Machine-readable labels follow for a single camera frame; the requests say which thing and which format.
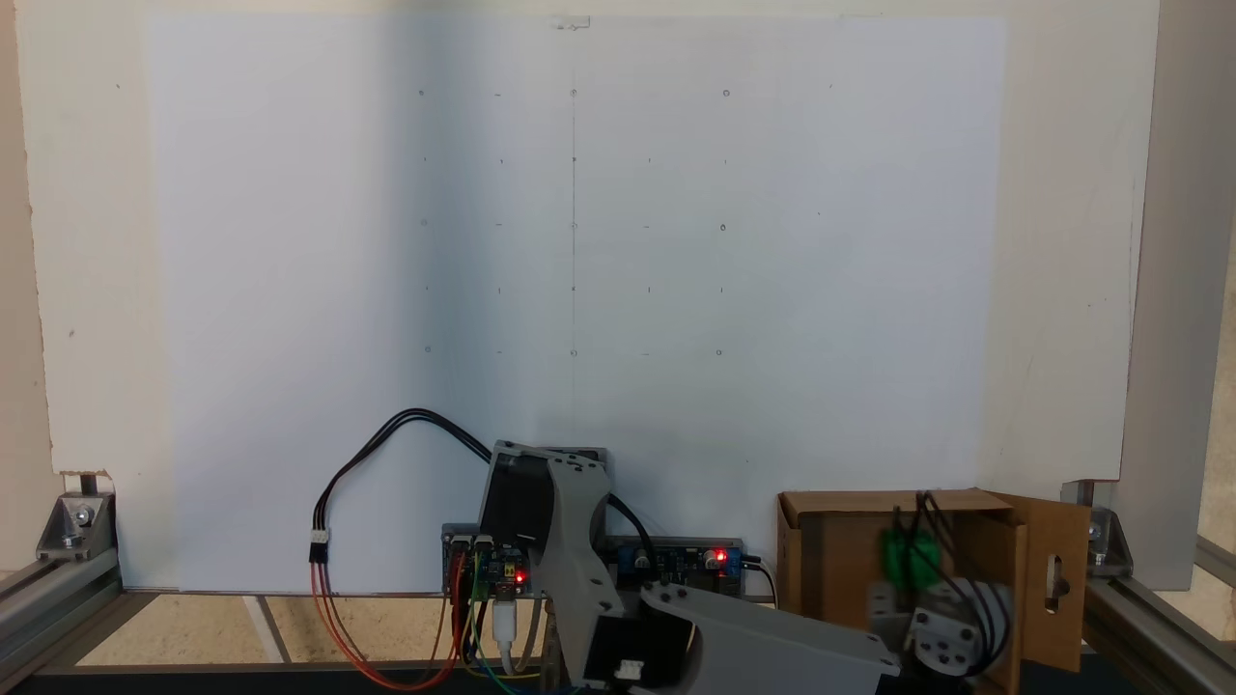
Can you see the aluminium frame post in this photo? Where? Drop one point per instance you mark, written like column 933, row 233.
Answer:
column 1173, row 290

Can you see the aluminium frame rail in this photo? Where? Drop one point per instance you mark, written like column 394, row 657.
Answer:
column 1149, row 627
column 58, row 603

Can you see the white paper sheet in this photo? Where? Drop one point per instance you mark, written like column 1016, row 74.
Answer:
column 290, row 290

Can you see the brown cardboard box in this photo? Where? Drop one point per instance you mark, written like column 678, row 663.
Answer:
column 840, row 569

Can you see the grey board mounting plate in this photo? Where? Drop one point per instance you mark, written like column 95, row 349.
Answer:
column 676, row 543

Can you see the green dice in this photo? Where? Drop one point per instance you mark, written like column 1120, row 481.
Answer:
column 910, row 560

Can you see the grey pointed fixed gripper finger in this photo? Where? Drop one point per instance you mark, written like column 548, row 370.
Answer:
column 888, row 608

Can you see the metal corner bracket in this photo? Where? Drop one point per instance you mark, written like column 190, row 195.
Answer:
column 1103, row 541
column 77, row 521

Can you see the blue power circuit board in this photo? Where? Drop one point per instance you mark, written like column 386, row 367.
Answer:
column 690, row 569

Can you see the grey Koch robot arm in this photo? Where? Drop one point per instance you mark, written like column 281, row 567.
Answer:
column 772, row 637

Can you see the clear tape strip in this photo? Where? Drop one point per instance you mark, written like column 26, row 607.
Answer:
column 573, row 21

